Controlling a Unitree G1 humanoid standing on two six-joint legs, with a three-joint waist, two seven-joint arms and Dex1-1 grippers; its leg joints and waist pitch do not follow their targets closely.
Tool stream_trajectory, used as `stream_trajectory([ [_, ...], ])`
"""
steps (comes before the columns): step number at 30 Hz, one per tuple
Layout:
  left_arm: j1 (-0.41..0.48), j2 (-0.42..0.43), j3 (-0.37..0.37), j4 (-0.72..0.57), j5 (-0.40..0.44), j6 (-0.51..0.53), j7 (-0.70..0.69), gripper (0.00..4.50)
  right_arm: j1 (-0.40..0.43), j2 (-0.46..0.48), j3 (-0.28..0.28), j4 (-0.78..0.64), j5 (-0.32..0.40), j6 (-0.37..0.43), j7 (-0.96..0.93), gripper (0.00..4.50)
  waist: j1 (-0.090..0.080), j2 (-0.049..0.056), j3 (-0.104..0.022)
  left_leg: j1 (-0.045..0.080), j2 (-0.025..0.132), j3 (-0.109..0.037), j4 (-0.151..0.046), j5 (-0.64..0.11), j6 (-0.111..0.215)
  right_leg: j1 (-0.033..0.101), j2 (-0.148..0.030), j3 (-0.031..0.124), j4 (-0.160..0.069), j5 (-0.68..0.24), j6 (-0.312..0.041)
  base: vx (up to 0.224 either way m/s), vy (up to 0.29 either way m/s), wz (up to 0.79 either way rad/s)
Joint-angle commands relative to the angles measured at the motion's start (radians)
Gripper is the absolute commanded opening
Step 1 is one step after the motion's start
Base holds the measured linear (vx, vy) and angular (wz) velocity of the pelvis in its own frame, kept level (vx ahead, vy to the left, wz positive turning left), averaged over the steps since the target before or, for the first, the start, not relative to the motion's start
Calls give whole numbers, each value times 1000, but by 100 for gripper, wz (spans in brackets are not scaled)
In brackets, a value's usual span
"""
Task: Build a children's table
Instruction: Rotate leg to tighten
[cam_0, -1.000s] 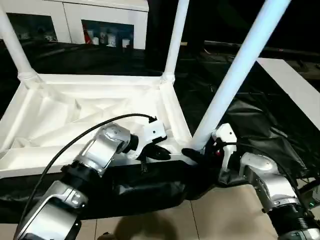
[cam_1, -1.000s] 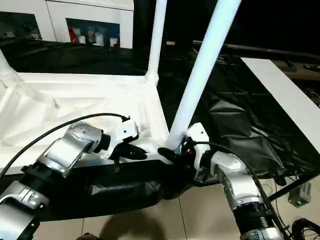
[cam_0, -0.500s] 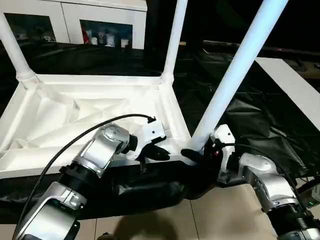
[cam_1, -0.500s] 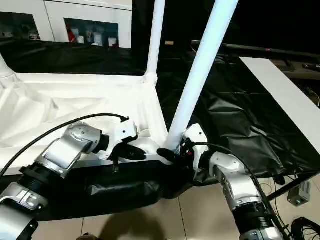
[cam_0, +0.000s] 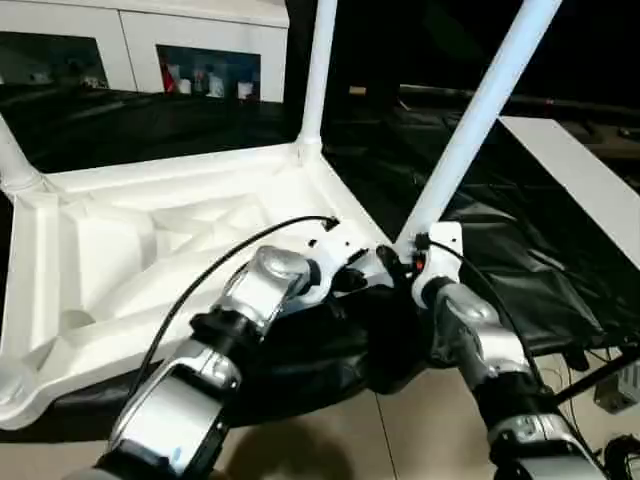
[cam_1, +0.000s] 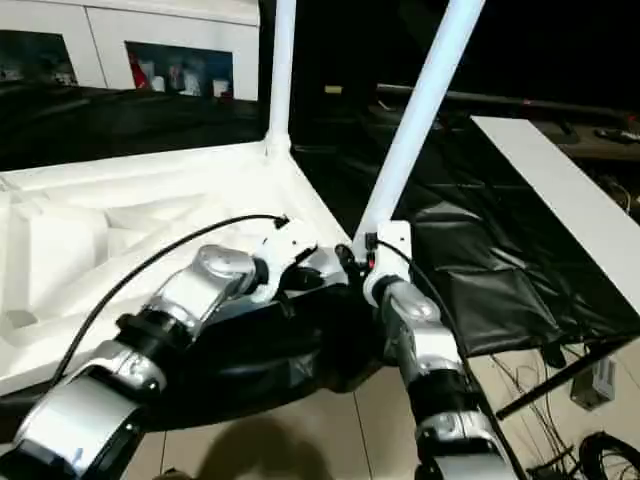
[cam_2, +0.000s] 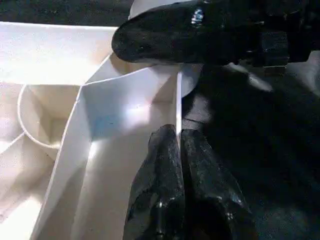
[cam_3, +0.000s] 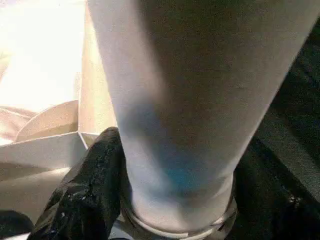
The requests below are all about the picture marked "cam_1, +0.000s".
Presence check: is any white plastic table top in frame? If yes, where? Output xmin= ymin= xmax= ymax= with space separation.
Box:
xmin=0 ymin=138 xmax=355 ymax=397

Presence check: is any white plastic table leg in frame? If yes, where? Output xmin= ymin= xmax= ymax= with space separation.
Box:
xmin=263 ymin=0 xmax=298 ymax=157
xmin=350 ymin=0 xmax=487 ymax=242

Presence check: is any black power adapter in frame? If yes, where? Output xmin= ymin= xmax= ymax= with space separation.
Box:
xmin=543 ymin=343 xmax=567 ymax=370

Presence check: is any red item in cabinet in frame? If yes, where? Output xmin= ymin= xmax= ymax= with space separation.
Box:
xmin=132 ymin=55 xmax=150 ymax=91

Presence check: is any white cabinet with glass doors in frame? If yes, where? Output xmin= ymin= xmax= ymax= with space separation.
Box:
xmin=0 ymin=0 xmax=261 ymax=104

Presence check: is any grey power supply box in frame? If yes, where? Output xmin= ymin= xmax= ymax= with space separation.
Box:
xmin=569 ymin=355 xmax=617 ymax=412

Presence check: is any black plastic mat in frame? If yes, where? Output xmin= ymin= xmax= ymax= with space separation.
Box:
xmin=0 ymin=84 xmax=640 ymax=432

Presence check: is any black stand bar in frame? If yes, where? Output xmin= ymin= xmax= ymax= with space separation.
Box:
xmin=494 ymin=343 xmax=624 ymax=421

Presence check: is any dark cabinet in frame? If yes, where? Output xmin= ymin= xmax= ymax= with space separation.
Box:
xmin=257 ymin=0 xmax=640 ymax=109

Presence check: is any clear plastic container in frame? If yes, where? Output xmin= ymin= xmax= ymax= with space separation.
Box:
xmin=179 ymin=67 xmax=203 ymax=97

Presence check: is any white board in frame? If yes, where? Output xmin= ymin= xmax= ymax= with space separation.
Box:
xmin=468 ymin=115 xmax=640 ymax=314

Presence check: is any thin black floor cable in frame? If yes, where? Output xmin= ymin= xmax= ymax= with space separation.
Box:
xmin=489 ymin=349 xmax=591 ymax=480

